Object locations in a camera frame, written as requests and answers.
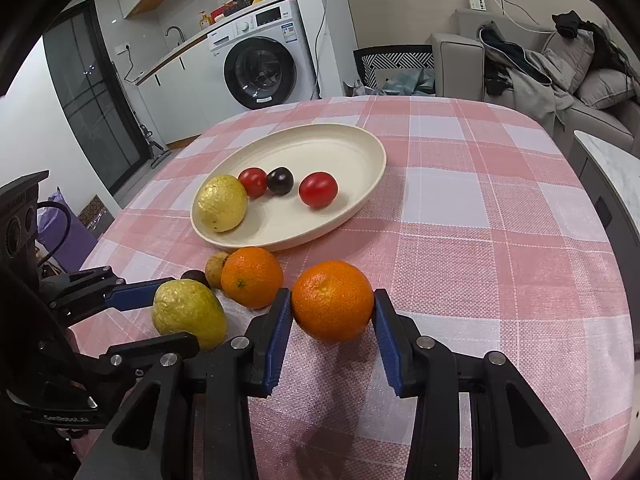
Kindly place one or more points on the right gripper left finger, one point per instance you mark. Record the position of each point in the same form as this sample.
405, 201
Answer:
197, 421

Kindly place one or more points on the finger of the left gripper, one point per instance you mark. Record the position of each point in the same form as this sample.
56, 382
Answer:
167, 353
96, 289

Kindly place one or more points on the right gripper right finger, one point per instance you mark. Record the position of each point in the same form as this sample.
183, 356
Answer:
513, 434

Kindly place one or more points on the small yellow guava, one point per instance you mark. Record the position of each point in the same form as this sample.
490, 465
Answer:
189, 306

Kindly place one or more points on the orange mandarin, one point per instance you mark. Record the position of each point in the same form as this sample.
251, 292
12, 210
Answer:
252, 277
332, 302

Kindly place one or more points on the large yellow-green guava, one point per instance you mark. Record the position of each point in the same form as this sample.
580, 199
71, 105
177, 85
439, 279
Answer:
220, 204

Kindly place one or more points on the dark purple plum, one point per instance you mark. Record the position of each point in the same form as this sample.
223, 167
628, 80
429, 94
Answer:
280, 181

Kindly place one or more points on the purple bag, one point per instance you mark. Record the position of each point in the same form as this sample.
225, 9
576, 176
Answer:
79, 241

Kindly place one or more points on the small brown longan fruit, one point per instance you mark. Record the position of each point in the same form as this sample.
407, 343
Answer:
214, 267

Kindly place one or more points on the black glass door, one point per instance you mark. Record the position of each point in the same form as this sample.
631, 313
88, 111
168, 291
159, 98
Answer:
91, 96

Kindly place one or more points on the small red tomato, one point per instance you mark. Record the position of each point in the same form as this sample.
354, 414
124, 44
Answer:
254, 181

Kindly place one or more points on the white cabinet counter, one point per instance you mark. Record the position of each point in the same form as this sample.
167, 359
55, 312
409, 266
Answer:
185, 92

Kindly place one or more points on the large red tomato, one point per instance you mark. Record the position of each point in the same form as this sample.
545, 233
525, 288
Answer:
318, 190

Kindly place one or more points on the white marble side table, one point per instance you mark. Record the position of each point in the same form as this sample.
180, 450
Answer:
610, 176

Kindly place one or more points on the white washing machine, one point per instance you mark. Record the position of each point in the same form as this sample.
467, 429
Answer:
262, 59

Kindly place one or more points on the cream oval plate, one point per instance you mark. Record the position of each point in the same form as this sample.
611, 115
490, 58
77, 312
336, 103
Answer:
354, 157

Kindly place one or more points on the clothes pile on sofa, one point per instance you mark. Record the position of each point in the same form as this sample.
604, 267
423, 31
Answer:
544, 83

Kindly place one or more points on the grey sofa cushion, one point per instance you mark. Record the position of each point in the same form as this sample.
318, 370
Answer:
605, 88

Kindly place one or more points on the grey sofa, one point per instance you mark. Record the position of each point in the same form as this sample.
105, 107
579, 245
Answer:
460, 73

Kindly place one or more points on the black patterned chair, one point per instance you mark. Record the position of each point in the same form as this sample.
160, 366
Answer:
397, 70

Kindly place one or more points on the black camera box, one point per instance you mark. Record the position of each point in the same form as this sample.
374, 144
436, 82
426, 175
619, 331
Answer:
18, 232

